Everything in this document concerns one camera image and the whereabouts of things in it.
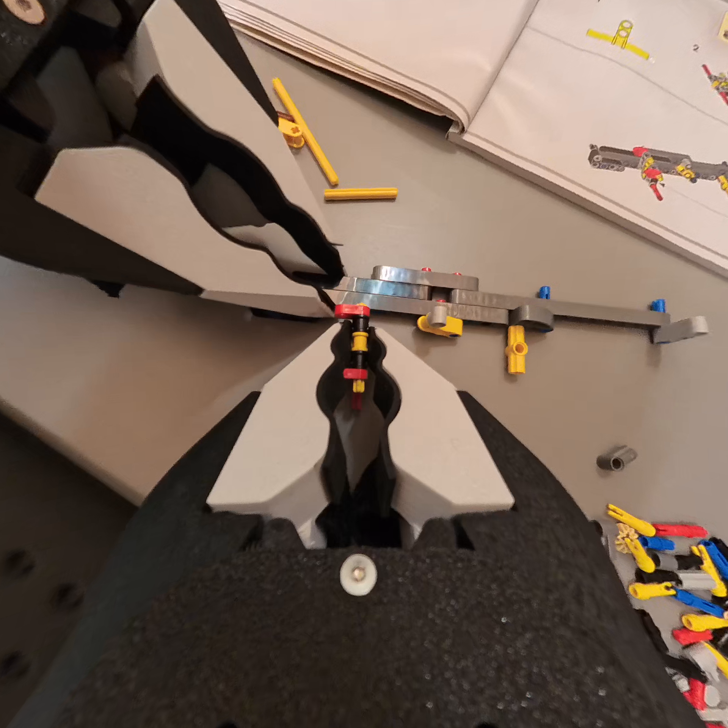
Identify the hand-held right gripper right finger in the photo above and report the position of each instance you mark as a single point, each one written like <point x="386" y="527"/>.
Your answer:
<point x="449" y="455"/>

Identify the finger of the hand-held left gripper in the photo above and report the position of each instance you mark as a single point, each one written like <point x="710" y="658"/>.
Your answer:
<point x="142" y="216"/>
<point x="227" y="85"/>

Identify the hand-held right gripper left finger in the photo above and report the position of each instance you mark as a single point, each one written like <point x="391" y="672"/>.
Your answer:
<point x="278" y="455"/>

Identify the yellow lego axle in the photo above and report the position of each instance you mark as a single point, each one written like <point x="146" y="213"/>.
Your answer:
<point x="361" y="194"/>
<point x="307" y="133"/>

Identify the red yellow black lego assembly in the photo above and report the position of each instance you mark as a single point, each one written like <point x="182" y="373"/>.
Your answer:
<point x="359" y="341"/>

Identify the long grey lego beam assembly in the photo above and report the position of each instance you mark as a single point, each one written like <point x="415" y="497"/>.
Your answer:
<point x="489" y="304"/>

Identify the pile of colourful lego pieces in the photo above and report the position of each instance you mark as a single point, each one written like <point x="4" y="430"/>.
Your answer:
<point x="682" y="597"/>

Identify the yellow lego connector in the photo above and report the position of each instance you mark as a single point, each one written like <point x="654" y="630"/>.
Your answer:
<point x="293" y="135"/>

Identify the dark grey lego connector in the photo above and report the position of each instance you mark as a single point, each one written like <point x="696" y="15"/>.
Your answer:
<point x="616" y="458"/>

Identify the lego instruction booklet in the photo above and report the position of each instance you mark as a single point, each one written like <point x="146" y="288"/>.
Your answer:
<point x="569" y="114"/>

